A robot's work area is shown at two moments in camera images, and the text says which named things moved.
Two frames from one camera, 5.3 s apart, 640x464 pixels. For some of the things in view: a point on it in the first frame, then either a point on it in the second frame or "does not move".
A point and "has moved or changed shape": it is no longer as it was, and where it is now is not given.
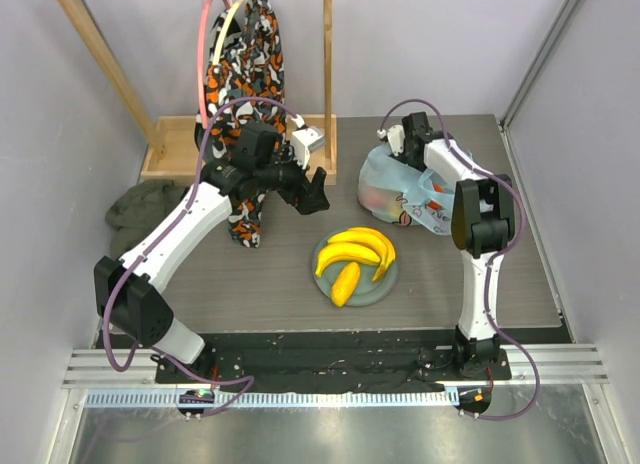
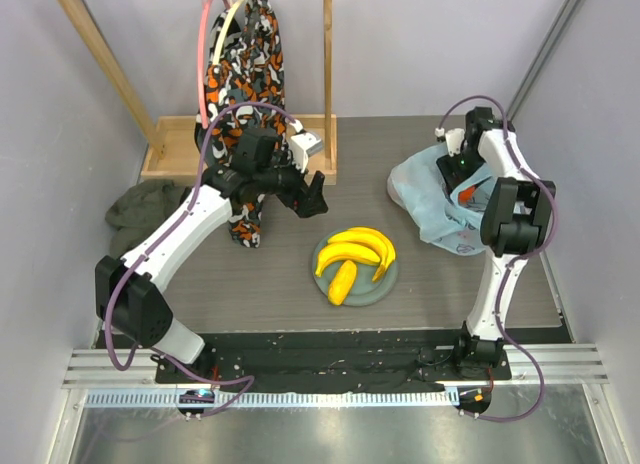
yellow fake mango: [345, 283] does not move
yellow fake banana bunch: [360, 245] does not move
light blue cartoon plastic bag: [393, 190] has moved or changed shape
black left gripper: [308, 198] does not move
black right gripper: [413, 145] → [454, 169]
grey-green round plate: [368, 290] does not move
